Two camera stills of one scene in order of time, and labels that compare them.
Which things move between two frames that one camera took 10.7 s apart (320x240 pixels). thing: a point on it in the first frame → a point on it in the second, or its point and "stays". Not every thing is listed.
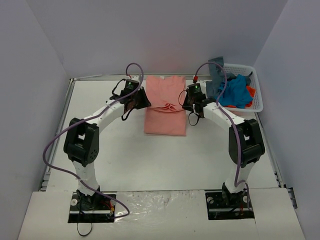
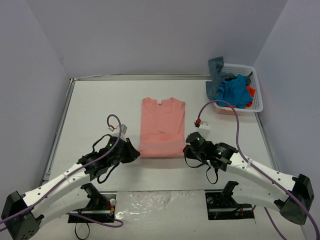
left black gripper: x=142 y=97 → x=127 y=150
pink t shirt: x=165 y=113 → x=163 y=128
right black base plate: x=222 y=205 stays
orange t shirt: x=252 y=91 stays
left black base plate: x=98 y=207 stays
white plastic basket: x=237 y=69 stays
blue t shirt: x=235 y=93 stays
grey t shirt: x=217 y=75 stays
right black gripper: x=186 y=100 → x=188 y=151
